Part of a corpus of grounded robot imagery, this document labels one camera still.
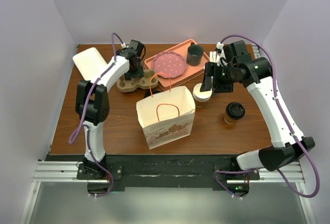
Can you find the white takeout box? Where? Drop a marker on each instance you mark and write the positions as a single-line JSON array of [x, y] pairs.
[[90, 64]]

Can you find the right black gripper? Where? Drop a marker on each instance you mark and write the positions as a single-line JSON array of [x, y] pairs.
[[211, 69]]

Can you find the white wrapped stirrer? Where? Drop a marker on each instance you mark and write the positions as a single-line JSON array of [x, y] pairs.
[[213, 56]]

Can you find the single brown paper cup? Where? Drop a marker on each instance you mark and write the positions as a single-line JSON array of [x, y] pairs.
[[229, 120]]

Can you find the black coffee cup lid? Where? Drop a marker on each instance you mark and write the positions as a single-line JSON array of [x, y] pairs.
[[235, 110]]

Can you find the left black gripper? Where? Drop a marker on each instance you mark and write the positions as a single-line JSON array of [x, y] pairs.
[[138, 73]]

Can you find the dark grey mug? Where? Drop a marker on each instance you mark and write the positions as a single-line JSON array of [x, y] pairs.
[[194, 54]]

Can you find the cardboard cup carrier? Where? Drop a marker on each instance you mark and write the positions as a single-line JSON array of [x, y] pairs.
[[144, 83]]

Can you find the paper bag with orange handles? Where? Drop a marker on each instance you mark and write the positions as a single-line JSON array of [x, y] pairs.
[[166, 116]]

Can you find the pink dotted plate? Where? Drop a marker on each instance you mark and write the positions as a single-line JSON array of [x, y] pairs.
[[169, 64]]

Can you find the aluminium frame rail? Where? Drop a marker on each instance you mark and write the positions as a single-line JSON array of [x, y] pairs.
[[59, 197]]

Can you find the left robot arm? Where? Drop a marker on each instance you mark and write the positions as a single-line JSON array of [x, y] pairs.
[[92, 102]]

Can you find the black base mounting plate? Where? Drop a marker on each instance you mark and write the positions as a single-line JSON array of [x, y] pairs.
[[163, 171]]

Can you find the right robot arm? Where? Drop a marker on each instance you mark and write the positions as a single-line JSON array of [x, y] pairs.
[[288, 141]]

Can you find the stack of paper cups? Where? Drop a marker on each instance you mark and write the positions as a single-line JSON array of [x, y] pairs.
[[201, 98]]

